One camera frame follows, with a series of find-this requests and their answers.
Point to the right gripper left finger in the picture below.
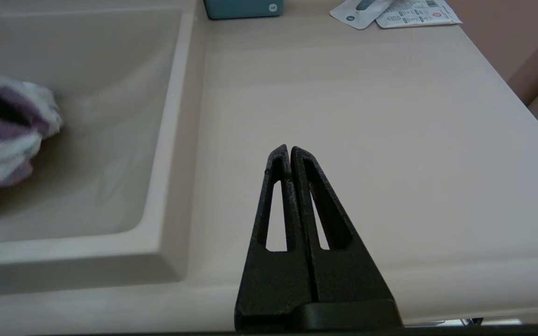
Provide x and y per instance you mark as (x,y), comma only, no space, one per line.
(273,280)

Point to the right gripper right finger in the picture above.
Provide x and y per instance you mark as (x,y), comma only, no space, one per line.
(343,280)

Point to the purple white striped towel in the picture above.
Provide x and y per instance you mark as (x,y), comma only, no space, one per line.
(12,149)

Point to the beige sink basin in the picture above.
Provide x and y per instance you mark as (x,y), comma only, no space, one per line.
(110,140)

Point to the white sachet grey print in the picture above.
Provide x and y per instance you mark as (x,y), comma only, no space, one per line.
(357,14)

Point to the blue soap dish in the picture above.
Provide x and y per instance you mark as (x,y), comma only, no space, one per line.
(241,8)

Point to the white sachet with text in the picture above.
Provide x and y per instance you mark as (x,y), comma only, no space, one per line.
(418,16)

